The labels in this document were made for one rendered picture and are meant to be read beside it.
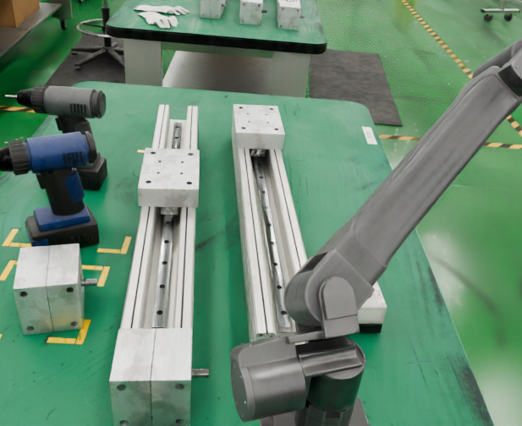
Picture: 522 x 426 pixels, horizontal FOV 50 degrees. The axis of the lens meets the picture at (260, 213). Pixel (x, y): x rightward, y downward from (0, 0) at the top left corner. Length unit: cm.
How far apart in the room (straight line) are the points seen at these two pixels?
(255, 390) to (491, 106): 42
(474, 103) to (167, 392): 51
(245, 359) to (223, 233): 62
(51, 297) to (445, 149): 59
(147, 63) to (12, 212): 145
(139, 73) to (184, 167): 151
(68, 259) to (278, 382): 49
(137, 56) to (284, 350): 212
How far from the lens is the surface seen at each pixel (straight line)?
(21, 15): 462
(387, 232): 59
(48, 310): 92
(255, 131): 127
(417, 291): 108
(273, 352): 54
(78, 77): 413
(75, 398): 86
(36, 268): 92
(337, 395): 57
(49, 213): 109
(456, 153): 66
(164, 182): 105
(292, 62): 251
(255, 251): 95
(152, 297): 92
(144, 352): 77
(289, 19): 255
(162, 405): 78
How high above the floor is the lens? 144
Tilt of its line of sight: 33 degrees down
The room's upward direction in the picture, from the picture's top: 6 degrees clockwise
